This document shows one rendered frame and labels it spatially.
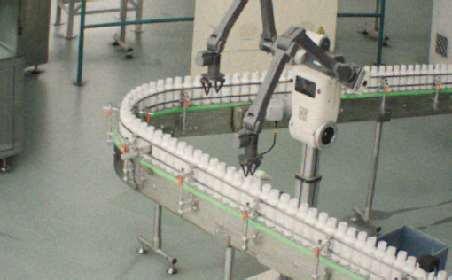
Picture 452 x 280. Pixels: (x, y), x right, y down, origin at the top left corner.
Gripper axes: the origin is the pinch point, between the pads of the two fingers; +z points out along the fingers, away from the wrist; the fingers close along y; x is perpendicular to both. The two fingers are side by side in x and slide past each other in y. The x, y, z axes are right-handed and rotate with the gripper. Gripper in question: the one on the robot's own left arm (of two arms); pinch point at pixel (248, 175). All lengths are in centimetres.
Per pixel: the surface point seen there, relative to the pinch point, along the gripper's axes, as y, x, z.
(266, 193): -0.9, -13.0, 4.1
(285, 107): 113, 91, 17
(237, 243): -5.3, -2.3, 32.1
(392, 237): 50, -51, 26
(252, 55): 273, 291, 61
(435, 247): 60, -72, 27
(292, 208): -1.7, -30.8, 4.4
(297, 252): -5.3, -40.0, 20.9
